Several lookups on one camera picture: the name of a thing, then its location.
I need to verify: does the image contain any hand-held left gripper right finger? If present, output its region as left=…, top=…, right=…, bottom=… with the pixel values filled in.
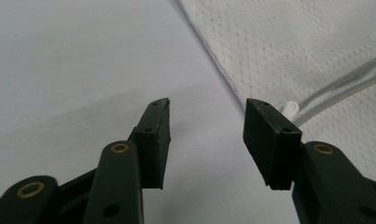
left=243, top=98, right=303, bottom=191

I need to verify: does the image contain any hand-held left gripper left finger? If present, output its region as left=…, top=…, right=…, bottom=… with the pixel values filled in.
left=128, top=97, right=172, bottom=190

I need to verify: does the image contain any white face mask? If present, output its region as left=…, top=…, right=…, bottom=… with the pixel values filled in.
left=176, top=0, right=376, bottom=185

